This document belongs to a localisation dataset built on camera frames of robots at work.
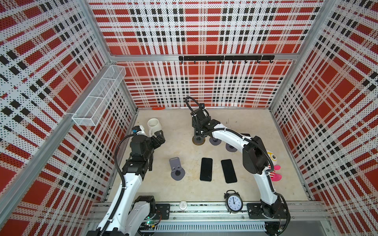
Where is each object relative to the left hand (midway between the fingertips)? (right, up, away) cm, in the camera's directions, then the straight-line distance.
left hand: (159, 134), depth 80 cm
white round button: (+14, -36, -5) cm, 39 cm away
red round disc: (-13, +19, +46) cm, 52 cm away
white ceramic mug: (-9, +4, +22) cm, 24 cm away
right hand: (+23, +10, +14) cm, 29 cm away
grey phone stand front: (+10, -24, +6) cm, 26 cm away
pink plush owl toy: (+64, -24, +1) cm, 68 cm away
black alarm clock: (+40, -35, -5) cm, 53 cm away
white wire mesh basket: (-47, +14, +13) cm, 51 cm away
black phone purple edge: (+40, -23, +9) cm, 47 cm away
